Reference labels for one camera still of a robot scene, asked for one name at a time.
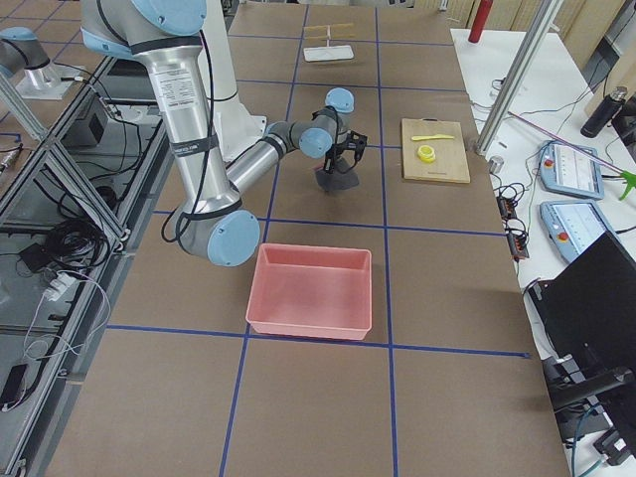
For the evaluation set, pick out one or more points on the black electronics box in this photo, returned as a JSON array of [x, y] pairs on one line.
[[88, 127]]

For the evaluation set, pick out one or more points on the black orange connector strip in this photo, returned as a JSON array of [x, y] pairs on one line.
[[515, 229]]

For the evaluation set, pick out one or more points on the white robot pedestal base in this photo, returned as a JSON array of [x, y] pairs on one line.
[[236, 128]]

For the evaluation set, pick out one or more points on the red bottle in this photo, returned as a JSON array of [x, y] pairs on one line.
[[482, 13]]

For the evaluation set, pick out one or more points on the white rectangular tray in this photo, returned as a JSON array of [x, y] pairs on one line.
[[328, 54]]

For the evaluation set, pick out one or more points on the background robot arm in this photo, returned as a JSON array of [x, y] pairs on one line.
[[22, 52]]

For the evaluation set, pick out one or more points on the teach pendant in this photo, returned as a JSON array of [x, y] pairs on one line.
[[567, 171], [573, 225]]

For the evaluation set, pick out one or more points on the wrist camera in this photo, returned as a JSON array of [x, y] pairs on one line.
[[356, 143]]

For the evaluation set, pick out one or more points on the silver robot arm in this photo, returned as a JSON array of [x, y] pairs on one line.
[[184, 48]]

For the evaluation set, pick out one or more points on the yellow lemon slices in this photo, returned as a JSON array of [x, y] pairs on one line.
[[426, 153]]

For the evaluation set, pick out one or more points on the white power adapter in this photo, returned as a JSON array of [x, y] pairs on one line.
[[59, 286]]

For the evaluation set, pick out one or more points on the bamboo cutting board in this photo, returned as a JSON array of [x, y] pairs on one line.
[[451, 164]]

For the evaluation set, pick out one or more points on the upper teach pendant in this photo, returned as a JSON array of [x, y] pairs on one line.
[[567, 171]]

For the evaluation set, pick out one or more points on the pink plastic bin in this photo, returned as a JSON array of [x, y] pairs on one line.
[[312, 291]]

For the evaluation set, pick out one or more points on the grey microfibre cloth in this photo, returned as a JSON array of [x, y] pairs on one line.
[[336, 181]]

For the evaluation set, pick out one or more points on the black bottle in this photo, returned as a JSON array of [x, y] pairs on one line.
[[604, 112]]

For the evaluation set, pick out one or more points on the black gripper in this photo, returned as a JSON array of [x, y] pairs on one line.
[[332, 160]]

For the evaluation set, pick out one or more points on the lower teach pendant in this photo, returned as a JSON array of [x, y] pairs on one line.
[[573, 225]]

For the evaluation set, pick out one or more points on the aluminium frame post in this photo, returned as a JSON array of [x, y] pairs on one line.
[[529, 47]]

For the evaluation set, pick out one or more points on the yellow plastic knife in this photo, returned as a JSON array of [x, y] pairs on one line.
[[416, 138]]

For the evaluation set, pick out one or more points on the green spray nozzle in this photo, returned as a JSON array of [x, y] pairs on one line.
[[630, 183]]

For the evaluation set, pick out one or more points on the black monitor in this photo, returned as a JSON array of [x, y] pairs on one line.
[[588, 310]]

